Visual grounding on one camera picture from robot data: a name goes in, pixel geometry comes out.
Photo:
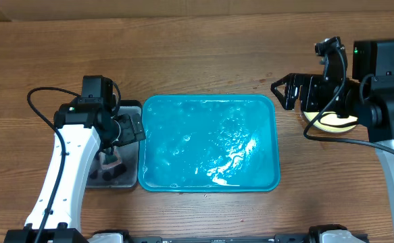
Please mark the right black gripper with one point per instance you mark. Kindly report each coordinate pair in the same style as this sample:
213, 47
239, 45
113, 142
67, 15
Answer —
296, 91

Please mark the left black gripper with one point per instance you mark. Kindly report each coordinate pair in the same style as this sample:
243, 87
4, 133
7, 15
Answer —
130, 136

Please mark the pink green scrub sponge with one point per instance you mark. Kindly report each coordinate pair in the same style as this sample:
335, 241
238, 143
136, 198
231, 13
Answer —
109, 161

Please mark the yellow-green plate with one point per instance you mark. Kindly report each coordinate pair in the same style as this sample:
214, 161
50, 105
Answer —
330, 122

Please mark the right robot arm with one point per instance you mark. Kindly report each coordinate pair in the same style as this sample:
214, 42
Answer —
368, 95

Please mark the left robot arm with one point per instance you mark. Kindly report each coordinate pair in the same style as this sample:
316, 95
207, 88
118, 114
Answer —
90, 124

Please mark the black water basin tray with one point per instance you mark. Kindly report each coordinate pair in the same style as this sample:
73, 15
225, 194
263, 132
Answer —
123, 175

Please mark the teal plastic tray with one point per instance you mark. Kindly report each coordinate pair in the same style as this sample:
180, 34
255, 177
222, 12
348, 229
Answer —
209, 143

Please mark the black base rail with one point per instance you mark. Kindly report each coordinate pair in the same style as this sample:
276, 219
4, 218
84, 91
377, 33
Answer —
331, 233

